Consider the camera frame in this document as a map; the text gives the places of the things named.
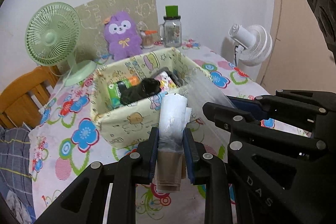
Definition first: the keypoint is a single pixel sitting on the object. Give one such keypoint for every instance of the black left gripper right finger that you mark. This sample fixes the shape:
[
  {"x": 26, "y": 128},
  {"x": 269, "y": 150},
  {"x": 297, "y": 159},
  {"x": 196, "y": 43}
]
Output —
[{"x": 204, "y": 168}]

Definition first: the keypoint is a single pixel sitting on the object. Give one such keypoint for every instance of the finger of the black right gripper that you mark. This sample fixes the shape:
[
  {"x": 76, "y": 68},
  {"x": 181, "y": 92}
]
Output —
[
  {"x": 313, "y": 111},
  {"x": 244, "y": 126}
]

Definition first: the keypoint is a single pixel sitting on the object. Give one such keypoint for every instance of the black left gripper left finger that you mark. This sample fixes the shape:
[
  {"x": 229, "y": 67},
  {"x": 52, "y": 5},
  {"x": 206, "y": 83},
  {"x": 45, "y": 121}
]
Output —
[{"x": 106, "y": 189}]

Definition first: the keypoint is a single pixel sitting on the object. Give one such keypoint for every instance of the white bag roll brown core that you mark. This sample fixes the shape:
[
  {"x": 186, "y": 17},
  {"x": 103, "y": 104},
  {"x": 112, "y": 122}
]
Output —
[{"x": 170, "y": 168}]

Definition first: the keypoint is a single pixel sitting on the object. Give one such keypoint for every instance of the grey soft cloth bundle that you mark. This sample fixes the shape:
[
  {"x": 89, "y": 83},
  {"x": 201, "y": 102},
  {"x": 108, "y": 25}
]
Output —
[{"x": 176, "y": 79}]

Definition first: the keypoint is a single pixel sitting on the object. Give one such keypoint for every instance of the yellow cartoon tissue pack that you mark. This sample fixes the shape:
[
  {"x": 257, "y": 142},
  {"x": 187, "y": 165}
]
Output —
[{"x": 166, "y": 82}]

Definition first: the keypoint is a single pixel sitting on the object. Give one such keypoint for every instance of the black soft cloth bundle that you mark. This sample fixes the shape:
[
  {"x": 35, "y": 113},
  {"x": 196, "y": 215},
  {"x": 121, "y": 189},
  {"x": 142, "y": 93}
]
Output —
[{"x": 146, "y": 88}]

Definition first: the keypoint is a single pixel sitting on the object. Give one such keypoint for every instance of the green orange packet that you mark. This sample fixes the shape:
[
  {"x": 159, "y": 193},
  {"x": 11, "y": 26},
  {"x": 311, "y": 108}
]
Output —
[{"x": 115, "y": 89}]

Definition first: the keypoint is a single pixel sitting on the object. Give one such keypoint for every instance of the beige door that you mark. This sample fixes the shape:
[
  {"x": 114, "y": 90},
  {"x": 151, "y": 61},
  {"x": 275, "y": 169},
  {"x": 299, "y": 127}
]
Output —
[{"x": 299, "y": 59}]

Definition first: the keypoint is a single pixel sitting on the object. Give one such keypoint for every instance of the floral tablecloth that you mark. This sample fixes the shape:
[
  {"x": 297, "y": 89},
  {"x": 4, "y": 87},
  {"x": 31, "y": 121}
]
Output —
[{"x": 66, "y": 141}]

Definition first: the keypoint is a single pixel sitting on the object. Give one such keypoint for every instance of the grey plaid bedding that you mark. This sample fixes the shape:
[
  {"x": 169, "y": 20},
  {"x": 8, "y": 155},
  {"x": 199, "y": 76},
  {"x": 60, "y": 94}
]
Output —
[{"x": 16, "y": 181}]

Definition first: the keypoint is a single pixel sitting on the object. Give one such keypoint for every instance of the white fan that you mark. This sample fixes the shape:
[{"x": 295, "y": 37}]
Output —
[{"x": 254, "y": 43}]

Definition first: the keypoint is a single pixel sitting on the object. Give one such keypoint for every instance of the yellow cartoon storage box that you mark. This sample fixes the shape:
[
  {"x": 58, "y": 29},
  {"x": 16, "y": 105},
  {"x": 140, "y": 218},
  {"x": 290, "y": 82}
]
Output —
[{"x": 130, "y": 124}]

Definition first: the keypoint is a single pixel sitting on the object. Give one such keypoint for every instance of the glass jar green lid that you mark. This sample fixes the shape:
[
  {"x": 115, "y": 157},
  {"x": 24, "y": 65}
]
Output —
[{"x": 170, "y": 31}]

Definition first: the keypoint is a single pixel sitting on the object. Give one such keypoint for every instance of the small cup with orange lid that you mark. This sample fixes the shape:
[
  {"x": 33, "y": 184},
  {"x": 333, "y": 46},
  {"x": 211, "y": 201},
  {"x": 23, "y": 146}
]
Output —
[{"x": 147, "y": 37}]

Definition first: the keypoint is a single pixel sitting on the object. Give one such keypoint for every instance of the purple plush toy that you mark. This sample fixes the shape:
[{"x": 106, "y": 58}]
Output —
[{"x": 121, "y": 35}]

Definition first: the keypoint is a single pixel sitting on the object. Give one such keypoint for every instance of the patterned cardboard panel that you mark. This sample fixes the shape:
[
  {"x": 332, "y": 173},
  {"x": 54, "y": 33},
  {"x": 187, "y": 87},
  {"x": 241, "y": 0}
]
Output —
[{"x": 93, "y": 14}]

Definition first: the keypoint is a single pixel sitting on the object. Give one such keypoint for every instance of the green desk fan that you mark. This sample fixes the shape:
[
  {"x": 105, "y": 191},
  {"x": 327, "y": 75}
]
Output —
[{"x": 51, "y": 38}]

